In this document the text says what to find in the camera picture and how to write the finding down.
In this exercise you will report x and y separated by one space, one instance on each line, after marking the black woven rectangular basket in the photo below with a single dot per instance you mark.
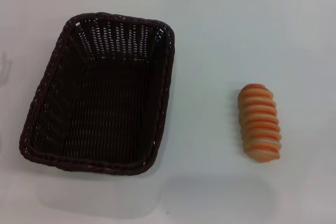
99 108

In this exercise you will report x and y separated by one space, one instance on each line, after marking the orange striped bread roll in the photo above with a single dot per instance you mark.
260 123

